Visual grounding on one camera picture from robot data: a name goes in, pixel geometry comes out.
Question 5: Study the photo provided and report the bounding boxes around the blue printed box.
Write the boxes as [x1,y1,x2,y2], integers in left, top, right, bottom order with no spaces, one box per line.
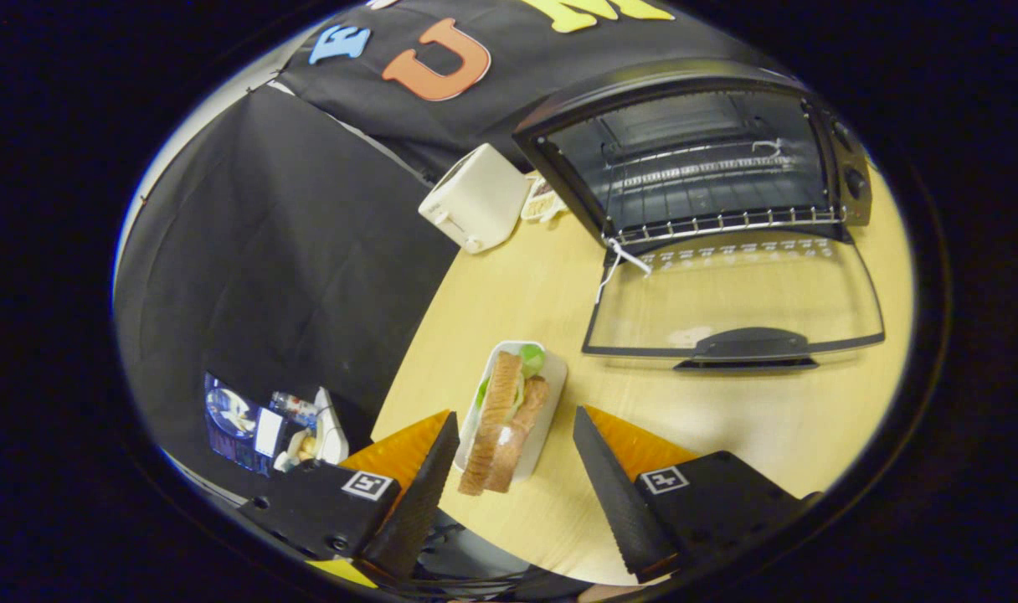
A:
[203,373,288,478]

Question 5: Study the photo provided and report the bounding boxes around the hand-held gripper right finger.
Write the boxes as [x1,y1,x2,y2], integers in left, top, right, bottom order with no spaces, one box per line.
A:
[573,405,821,585]

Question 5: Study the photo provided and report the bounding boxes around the black toaster oven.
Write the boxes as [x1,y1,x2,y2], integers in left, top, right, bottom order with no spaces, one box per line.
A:
[512,59,887,372]

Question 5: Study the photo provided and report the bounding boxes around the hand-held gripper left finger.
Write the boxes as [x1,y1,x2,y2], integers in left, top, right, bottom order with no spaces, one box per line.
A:
[239,410,461,589]

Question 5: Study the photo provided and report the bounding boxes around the small plastic bottle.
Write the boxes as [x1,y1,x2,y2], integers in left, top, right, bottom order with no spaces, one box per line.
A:
[270,391,319,421]

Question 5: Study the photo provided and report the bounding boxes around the toast bread sandwich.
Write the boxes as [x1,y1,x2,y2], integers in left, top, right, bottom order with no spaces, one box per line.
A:
[459,343,552,497]

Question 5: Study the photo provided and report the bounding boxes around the white string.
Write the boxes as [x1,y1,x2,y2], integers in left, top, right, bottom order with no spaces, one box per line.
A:
[594,237,654,304]

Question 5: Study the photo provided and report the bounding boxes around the white rectangular tray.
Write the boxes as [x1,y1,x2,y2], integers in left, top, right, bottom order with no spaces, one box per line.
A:
[453,339,569,484]

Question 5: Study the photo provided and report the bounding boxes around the small white food dish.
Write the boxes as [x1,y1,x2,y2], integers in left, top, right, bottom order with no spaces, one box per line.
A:
[520,173,570,225]

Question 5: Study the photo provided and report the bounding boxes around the black backdrop cloth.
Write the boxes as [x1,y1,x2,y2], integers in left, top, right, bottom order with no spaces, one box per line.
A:
[111,0,778,495]

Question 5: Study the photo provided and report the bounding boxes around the white pop-up toaster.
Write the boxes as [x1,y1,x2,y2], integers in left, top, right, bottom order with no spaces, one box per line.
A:
[417,142,528,255]

